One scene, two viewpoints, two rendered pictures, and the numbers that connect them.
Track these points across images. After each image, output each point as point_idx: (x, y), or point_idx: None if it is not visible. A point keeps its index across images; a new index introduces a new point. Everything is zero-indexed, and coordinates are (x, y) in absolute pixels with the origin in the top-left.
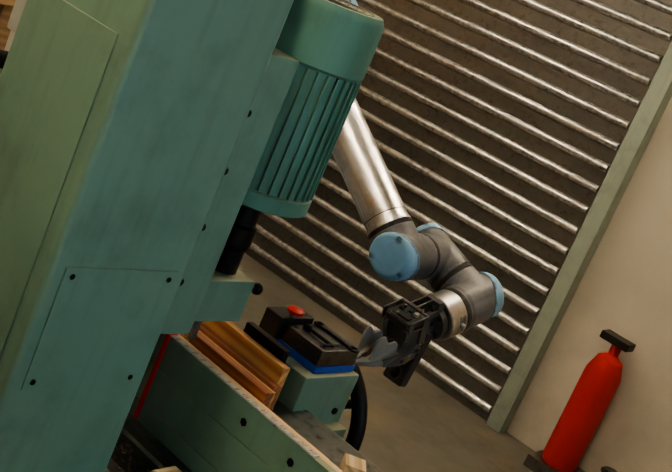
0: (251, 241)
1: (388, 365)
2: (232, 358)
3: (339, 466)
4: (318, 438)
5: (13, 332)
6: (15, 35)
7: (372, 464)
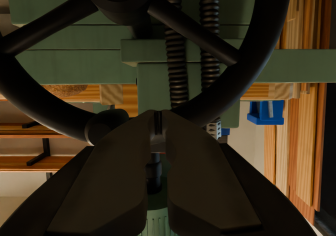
0: (160, 169)
1: (239, 161)
2: None
3: (275, 89)
4: None
5: None
6: None
7: (299, 82)
